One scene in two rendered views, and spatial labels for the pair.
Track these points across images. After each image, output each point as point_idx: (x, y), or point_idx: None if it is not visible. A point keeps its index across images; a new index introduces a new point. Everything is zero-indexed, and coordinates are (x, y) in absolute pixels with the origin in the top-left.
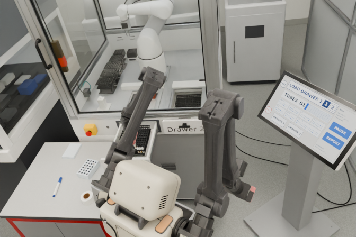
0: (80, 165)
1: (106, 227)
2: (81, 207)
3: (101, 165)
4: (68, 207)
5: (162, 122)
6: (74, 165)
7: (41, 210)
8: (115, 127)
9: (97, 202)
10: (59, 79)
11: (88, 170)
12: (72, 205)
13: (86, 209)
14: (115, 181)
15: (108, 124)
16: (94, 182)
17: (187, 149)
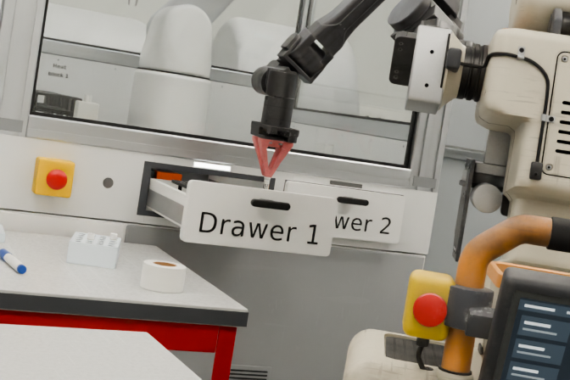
0: (45, 252)
1: (510, 84)
2: (154, 293)
3: (125, 259)
4: (103, 289)
5: (287, 187)
6: (24, 249)
7: (2, 284)
8: (131, 189)
9: (457, 48)
10: None
11: (107, 243)
12: (116, 288)
13: (177, 297)
14: None
15: (115, 170)
16: (409, 34)
17: (320, 310)
